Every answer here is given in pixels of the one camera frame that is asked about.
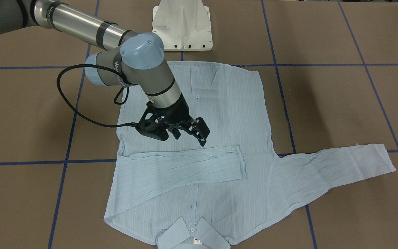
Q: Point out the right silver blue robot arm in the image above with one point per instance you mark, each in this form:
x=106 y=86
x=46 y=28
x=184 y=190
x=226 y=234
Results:
x=129 y=59

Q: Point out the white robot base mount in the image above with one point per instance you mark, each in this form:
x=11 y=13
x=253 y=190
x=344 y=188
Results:
x=183 y=25

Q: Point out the light blue button-up shirt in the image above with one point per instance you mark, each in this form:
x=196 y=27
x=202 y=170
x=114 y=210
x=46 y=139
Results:
x=178 y=195

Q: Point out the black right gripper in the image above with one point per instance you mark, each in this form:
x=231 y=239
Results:
x=178 y=113

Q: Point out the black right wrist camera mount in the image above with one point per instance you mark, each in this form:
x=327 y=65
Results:
x=152 y=125

